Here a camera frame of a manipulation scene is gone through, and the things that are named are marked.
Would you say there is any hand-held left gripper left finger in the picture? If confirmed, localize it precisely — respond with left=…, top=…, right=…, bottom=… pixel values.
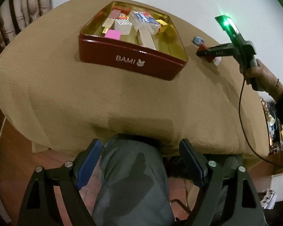
left=18, top=139, right=102, bottom=226

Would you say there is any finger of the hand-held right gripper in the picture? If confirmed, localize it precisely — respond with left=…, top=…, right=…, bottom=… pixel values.
left=196, top=43, right=239, bottom=58

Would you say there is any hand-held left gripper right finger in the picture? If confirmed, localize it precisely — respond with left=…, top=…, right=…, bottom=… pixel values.
left=179, top=139, right=268, bottom=226

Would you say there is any yellow cube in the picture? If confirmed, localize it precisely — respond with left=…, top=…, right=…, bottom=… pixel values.
left=156, top=19, right=169, bottom=33

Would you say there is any clear card case blue red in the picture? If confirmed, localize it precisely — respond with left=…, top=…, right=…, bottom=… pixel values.
left=128, top=11, right=161, bottom=34

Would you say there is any red tin box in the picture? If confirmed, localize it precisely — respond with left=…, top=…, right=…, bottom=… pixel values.
left=78, top=1, right=188, bottom=82

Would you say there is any black white zigzag block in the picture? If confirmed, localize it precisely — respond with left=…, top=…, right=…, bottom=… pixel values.
left=114, top=19, right=132, bottom=34

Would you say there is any pink block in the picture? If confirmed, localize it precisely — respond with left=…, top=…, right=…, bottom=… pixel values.
left=104, top=29, right=121, bottom=39

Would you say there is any person's right hand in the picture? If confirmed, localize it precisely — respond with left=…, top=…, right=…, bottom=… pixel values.
left=245, top=59, right=283, bottom=97

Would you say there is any person's grey trouser leg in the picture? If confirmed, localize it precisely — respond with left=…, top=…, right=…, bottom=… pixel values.
left=92, top=134, right=174, bottom=226

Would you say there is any cluttered shelf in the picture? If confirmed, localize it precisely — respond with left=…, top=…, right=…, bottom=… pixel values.
left=261, top=96, right=283, bottom=154

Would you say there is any crumpled printed paper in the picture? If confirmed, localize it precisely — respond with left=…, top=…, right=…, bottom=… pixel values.
left=259, top=188, right=277, bottom=209

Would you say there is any white radiator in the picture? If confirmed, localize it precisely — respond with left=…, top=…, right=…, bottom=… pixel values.
left=270, top=173, right=283, bottom=202

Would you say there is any black cable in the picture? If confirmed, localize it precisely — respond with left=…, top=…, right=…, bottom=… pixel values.
left=238, top=76, right=283, bottom=173

